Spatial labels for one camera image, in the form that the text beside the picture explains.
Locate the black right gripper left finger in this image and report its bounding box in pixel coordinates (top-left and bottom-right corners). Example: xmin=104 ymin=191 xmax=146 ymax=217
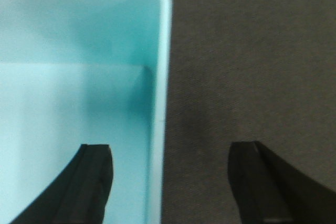
xmin=12 ymin=144 xmax=113 ymax=223

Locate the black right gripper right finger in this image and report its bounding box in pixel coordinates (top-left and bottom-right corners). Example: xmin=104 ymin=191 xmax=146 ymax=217
xmin=228 ymin=141 xmax=335 ymax=223

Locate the light blue plastic bin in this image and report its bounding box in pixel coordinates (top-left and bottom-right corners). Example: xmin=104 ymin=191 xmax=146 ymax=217
xmin=1 ymin=0 xmax=172 ymax=223

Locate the black conveyor belt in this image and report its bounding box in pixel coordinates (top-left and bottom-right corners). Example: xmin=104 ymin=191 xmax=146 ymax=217
xmin=162 ymin=0 xmax=335 ymax=223

